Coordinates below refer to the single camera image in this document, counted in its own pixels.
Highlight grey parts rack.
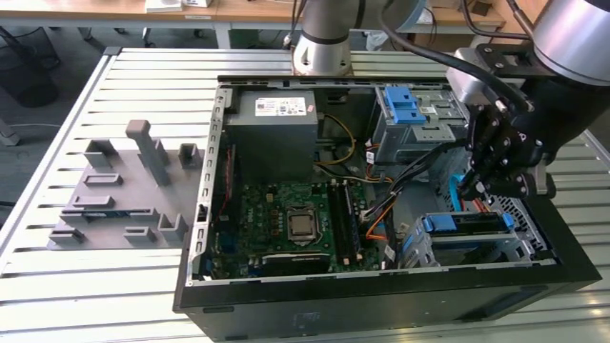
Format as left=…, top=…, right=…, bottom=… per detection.
left=45, top=119, right=208, bottom=251

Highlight red wire loom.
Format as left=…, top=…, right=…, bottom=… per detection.
left=362, top=141, right=398, bottom=185

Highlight black PC case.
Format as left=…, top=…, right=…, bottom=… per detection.
left=171, top=74, right=602, bottom=340

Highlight grey metal drive cage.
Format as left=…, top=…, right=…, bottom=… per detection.
left=371, top=85, right=478, bottom=165

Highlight black graphics card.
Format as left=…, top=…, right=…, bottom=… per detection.
left=259, top=252, right=331, bottom=277

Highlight green motherboard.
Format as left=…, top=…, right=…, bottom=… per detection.
left=208, top=180, right=382, bottom=279

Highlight grey metal stand foot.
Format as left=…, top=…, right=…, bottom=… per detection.
left=0, top=119, right=21, bottom=146

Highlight grey power supply unit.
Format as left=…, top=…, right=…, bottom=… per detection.
left=223, top=89, right=319, bottom=183

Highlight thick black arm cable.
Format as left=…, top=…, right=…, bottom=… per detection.
left=378, top=0, right=535, bottom=111

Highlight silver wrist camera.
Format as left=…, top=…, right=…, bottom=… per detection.
left=444, top=48, right=518, bottom=105

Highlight blue data wire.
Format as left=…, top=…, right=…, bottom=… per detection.
left=447, top=173, right=466, bottom=212

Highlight wooden desk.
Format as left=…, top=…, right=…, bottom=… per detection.
left=214, top=0, right=506, bottom=54
left=0, top=0, right=226, bottom=49

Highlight black cable bundle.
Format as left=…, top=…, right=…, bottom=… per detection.
left=364, top=141, right=471, bottom=224

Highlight grey disk bay cage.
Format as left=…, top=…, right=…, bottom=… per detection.
left=402, top=212, right=557, bottom=269

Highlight silver CPU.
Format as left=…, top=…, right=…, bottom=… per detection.
left=288, top=214, right=315, bottom=237

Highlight hard disk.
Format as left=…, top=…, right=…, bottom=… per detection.
left=422, top=211, right=515, bottom=237

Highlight yellow wires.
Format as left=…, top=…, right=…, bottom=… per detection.
left=314, top=113, right=358, bottom=167

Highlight orange wires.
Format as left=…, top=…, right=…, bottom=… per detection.
left=364, top=217, right=388, bottom=241

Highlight black mesh waste basket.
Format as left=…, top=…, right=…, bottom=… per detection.
left=0, top=24, right=61, bottom=108

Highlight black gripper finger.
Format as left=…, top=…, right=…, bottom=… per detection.
left=458, top=103, right=518, bottom=199
left=490, top=167, right=558, bottom=199

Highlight blue plastic drive latch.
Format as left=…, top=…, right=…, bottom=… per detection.
left=384, top=86, right=428, bottom=125

